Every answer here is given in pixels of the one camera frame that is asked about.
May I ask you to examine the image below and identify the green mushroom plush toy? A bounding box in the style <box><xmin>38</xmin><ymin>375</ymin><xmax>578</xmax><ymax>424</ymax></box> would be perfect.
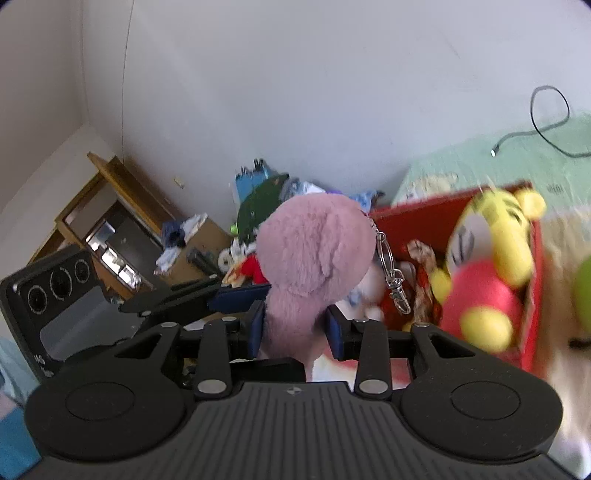
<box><xmin>572</xmin><ymin>257</ymin><xmax>591</xmax><ymax>333</ymax></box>

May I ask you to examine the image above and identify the pink bear plush keychain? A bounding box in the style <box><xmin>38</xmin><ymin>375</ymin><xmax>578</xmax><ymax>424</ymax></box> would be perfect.
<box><xmin>254</xmin><ymin>193</ymin><xmax>412</xmax><ymax>384</ymax></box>

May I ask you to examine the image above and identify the red patterned cloth doll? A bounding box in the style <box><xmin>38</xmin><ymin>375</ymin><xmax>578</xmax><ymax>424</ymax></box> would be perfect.
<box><xmin>400</xmin><ymin>240</ymin><xmax>443</xmax><ymax>332</ymax></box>

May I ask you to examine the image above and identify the red santa plush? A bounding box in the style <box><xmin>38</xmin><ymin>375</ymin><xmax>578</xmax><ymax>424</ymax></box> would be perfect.
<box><xmin>222</xmin><ymin>253</ymin><xmax>269</xmax><ymax>288</ymax></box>

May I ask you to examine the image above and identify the black charging cable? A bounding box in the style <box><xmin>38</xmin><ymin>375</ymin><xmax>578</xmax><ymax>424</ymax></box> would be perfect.
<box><xmin>490</xmin><ymin>85</ymin><xmax>591</xmax><ymax>159</ymax></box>

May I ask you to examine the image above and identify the yellow tiger plush toy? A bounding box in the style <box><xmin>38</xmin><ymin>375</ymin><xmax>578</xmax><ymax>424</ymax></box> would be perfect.
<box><xmin>429</xmin><ymin>188</ymin><xmax>546</xmax><ymax>354</ymax></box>

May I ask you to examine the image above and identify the red cardboard box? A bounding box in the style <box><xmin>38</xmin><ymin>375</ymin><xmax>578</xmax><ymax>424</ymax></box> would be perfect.
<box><xmin>341</xmin><ymin>183</ymin><xmax>546</xmax><ymax>371</ymax></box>

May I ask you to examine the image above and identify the wooden cabinet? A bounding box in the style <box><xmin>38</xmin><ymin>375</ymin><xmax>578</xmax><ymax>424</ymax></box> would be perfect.
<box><xmin>31</xmin><ymin>152</ymin><xmax>179</xmax><ymax>299</ymax></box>

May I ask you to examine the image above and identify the cardboard box on floor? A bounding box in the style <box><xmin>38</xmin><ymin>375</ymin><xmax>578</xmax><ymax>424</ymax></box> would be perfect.
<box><xmin>154</xmin><ymin>214</ymin><xmax>231</xmax><ymax>285</ymax></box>

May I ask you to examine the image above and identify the cartoon bear bed sheet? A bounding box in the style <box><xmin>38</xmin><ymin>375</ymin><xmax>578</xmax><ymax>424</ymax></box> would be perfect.
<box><xmin>394</xmin><ymin>136</ymin><xmax>590</xmax><ymax>478</ymax></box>

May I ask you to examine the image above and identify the small white bunny plush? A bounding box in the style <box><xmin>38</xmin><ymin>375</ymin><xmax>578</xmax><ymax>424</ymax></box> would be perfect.
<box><xmin>338</xmin><ymin>264</ymin><xmax>387</xmax><ymax>322</ymax></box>

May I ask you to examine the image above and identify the dark green cloth item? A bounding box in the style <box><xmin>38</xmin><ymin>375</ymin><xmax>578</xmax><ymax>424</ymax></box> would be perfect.
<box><xmin>236</xmin><ymin>174</ymin><xmax>290</xmax><ymax>243</ymax></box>

